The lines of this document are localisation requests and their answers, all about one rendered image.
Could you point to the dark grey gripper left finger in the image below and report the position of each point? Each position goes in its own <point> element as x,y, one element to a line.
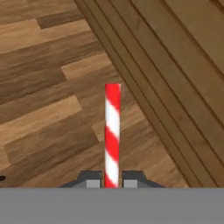
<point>91,178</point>

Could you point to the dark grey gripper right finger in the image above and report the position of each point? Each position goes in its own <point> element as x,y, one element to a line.
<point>132,178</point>

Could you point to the red and white striped straw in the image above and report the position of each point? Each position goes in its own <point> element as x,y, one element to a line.
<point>112,134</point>

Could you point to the brown wooden cabinet run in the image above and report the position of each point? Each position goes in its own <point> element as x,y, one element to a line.
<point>175,73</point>

